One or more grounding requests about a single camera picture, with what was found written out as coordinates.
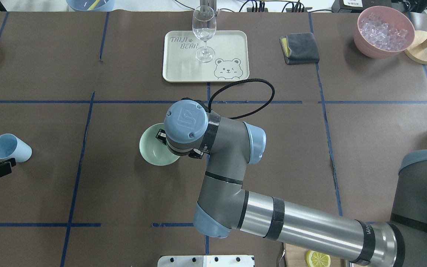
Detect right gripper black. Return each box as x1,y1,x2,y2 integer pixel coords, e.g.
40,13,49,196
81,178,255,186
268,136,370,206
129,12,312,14
156,129,204,159

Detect light blue plastic cup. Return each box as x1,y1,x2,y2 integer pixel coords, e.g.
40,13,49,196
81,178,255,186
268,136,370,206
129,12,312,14
0,133,32,163

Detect green bowl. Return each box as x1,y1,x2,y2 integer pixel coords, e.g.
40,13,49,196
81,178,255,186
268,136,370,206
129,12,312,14
139,123,180,166

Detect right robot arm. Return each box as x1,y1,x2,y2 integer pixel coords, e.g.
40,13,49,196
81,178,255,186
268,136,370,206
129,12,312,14
156,98,427,267

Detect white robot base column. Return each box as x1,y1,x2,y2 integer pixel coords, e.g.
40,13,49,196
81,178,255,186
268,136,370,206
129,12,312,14
157,255,255,267

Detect blue bowl with fork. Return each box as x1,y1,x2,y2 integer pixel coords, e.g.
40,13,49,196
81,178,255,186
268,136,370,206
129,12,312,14
66,0,116,12

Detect pink bowl of ice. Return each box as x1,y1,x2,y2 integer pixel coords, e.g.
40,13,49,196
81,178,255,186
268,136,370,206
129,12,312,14
354,6,415,59

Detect cream bear serving tray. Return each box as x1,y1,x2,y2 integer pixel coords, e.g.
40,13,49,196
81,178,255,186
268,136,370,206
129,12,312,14
162,30,250,83

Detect clear wine glass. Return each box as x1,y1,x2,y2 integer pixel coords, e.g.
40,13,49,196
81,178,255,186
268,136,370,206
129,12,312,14
192,5,217,63

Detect grey folded cloth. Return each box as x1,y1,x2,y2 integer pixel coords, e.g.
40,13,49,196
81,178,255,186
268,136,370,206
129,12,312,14
279,32,320,65

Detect lemon half slice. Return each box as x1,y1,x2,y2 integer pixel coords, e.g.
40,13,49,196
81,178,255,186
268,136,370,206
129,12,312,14
305,250,331,267

